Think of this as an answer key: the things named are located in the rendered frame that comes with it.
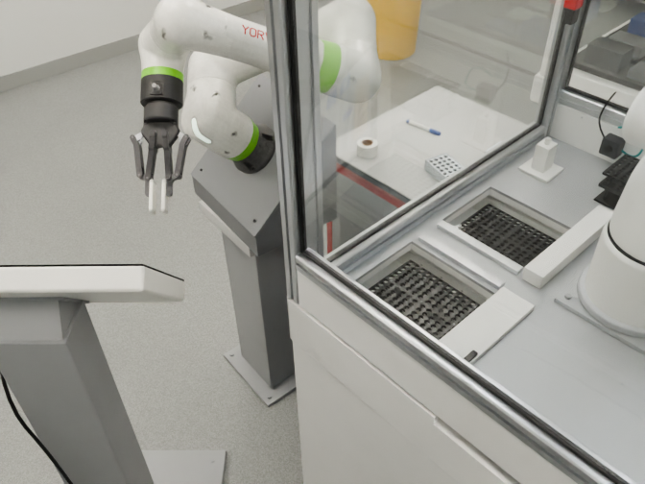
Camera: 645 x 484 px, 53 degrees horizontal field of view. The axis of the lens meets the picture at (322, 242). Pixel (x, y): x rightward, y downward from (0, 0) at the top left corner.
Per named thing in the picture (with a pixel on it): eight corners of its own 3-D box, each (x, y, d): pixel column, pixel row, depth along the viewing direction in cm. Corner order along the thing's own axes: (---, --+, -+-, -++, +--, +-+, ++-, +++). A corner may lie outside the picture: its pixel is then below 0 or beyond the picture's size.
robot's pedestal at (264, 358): (223, 356, 248) (193, 201, 198) (285, 319, 262) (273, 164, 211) (268, 407, 230) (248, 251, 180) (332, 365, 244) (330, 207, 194)
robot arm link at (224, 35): (298, 94, 151) (301, 50, 153) (322, 77, 141) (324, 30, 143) (144, 49, 134) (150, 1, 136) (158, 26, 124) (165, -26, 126)
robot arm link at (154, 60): (180, 37, 152) (133, 27, 147) (198, 14, 141) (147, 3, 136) (179, 94, 150) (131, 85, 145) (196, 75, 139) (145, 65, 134)
